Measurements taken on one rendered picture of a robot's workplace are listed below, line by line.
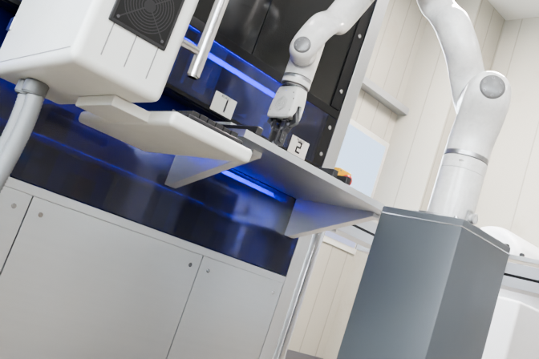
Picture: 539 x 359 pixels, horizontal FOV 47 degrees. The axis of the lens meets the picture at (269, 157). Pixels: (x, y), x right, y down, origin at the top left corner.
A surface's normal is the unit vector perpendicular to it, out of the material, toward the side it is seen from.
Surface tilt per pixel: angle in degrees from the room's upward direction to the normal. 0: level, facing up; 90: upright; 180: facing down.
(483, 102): 125
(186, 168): 90
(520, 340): 90
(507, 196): 90
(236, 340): 90
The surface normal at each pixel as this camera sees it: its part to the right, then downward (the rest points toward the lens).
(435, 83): -0.70, -0.37
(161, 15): 0.62, 0.06
